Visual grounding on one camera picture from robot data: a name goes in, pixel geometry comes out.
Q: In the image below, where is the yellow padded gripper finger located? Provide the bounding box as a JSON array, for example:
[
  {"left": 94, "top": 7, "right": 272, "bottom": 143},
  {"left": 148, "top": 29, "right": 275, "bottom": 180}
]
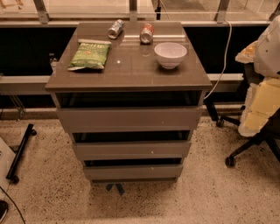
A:
[{"left": 238, "top": 79, "right": 280, "bottom": 137}]

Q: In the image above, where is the grey drawer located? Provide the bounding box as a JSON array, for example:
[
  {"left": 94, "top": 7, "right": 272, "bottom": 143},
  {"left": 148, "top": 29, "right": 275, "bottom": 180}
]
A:
[
  {"left": 83, "top": 164, "right": 183, "bottom": 180},
  {"left": 73, "top": 141, "right": 191, "bottom": 160},
  {"left": 57, "top": 108, "right": 201, "bottom": 133}
]

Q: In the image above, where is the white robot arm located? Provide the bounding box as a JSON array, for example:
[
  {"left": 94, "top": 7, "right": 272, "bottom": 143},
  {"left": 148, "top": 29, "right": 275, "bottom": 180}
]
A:
[{"left": 238, "top": 16, "right": 280, "bottom": 137}]

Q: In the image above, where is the grey top drawer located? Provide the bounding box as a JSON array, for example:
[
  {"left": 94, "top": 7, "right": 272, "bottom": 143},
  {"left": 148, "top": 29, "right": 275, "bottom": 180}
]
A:
[{"left": 57, "top": 108, "right": 201, "bottom": 133}]

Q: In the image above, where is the grey drawer cabinet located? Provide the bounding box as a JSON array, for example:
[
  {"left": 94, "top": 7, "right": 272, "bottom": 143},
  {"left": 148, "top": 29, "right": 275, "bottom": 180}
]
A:
[{"left": 45, "top": 22, "right": 211, "bottom": 183}]

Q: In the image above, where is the grey bottom drawer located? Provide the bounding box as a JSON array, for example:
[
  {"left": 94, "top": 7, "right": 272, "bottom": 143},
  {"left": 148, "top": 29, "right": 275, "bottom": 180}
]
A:
[{"left": 83, "top": 164, "right": 183, "bottom": 180}]

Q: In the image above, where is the black office chair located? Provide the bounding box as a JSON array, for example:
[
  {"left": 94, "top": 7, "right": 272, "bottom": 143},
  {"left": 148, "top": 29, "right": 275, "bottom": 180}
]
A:
[{"left": 204, "top": 63, "right": 280, "bottom": 167}]

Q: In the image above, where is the white bowl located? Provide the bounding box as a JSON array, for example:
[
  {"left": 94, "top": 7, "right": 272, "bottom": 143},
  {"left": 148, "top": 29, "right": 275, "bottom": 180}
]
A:
[{"left": 154, "top": 42, "right": 187, "bottom": 69}]

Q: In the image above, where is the red soda can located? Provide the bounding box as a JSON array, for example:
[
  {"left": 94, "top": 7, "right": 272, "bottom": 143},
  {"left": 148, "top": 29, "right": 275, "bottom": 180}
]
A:
[{"left": 139, "top": 23, "right": 154, "bottom": 44}]

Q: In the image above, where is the silver soda can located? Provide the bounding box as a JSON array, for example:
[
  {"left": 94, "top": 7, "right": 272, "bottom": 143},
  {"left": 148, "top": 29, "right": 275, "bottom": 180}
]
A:
[{"left": 108, "top": 19, "right": 123, "bottom": 39}]

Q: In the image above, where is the green chip bag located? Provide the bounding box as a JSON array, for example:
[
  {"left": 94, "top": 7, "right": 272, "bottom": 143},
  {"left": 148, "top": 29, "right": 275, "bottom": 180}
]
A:
[{"left": 67, "top": 38, "right": 111, "bottom": 71}]

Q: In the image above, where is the black wheeled stand leg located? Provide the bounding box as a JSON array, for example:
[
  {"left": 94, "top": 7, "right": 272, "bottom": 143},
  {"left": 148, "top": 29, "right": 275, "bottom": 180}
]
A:
[{"left": 6, "top": 123, "right": 37, "bottom": 184}]

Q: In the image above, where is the white cable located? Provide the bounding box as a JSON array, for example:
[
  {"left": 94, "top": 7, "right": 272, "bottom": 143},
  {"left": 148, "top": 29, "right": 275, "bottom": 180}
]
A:
[{"left": 203, "top": 20, "right": 233, "bottom": 101}]

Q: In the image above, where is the black floor cable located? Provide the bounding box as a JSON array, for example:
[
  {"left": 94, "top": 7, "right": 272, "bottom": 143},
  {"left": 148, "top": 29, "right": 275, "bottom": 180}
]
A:
[{"left": 0, "top": 186, "right": 27, "bottom": 224}]

